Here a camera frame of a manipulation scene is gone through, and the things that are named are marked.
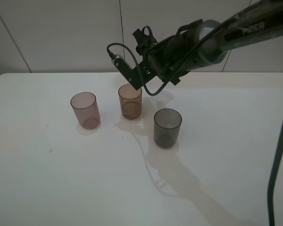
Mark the translucent purple plastic cup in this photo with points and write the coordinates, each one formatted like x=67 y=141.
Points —
x=85 y=107

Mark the translucent grey plastic cup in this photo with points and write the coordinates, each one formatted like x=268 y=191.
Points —
x=167 y=123

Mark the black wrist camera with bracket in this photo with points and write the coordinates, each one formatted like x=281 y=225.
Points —
x=131 y=74

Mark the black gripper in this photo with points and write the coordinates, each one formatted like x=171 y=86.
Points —
x=170 y=58

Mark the translucent brown plastic cup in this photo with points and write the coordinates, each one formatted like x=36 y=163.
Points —
x=130 y=101

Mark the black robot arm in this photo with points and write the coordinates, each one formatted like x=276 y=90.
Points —
x=205 y=43

